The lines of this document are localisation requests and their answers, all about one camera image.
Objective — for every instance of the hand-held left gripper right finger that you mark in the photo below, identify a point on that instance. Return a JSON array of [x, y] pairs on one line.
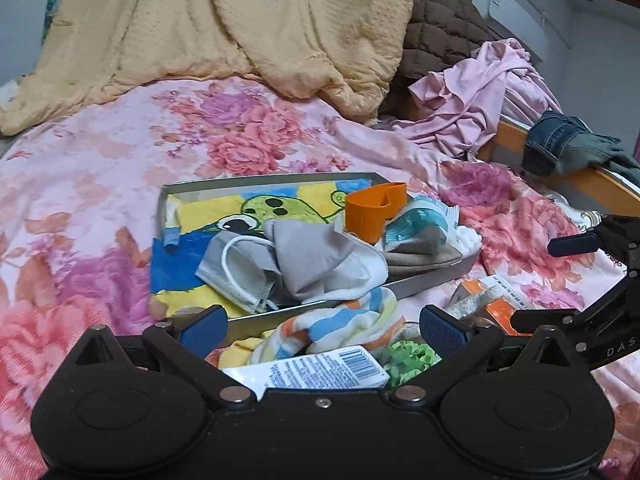
[[440, 332]]

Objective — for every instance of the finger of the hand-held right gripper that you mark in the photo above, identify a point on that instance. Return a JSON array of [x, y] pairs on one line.
[[570, 245], [545, 321]]

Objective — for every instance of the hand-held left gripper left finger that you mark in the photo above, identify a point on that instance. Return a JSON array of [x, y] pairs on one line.
[[202, 327]]

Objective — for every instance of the grey face mask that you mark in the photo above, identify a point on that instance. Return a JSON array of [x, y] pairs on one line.
[[225, 270]]

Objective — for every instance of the beige grey sock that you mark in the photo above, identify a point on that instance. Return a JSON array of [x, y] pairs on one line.
[[425, 257]]

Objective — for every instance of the white fluffy sock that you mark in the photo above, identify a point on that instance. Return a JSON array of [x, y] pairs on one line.
[[467, 240]]

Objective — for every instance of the shallow box with frog drawing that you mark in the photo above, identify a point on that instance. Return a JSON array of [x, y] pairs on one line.
[[210, 220]]

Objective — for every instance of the teal and white plastic packet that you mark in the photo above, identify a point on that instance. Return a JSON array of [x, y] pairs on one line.
[[420, 220]]

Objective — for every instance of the striped pastel towel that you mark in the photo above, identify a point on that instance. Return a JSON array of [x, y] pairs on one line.
[[325, 325]]

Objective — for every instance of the grey cloth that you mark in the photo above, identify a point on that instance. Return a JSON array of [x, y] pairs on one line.
[[310, 255]]

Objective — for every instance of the orange heart-shaped cup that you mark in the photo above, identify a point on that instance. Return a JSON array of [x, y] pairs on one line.
[[365, 215]]

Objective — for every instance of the grey speckled packet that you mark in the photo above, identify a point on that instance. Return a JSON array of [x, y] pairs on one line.
[[465, 304]]

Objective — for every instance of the green ruffled scrunchie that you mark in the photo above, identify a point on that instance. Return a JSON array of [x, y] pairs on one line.
[[410, 360]]

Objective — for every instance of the white and orange carton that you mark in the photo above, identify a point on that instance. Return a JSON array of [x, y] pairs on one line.
[[500, 305]]

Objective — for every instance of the blue jeans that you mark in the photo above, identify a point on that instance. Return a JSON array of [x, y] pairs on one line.
[[555, 140]]

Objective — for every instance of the white tube with barcode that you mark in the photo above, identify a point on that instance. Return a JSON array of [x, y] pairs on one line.
[[310, 370]]

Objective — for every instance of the pink floral bed sheet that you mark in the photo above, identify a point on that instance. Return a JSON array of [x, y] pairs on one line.
[[100, 200]]

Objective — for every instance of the pink cloth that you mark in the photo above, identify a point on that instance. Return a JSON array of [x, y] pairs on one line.
[[465, 90]]

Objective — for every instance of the white air conditioner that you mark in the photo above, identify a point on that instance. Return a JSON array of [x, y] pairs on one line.
[[520, 20]]

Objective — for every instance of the yellow quilt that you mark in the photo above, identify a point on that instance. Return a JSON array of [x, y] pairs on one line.
[[200, 25]]

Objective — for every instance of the wooden bed frame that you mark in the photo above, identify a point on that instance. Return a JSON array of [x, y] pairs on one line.
[[510, 140]]

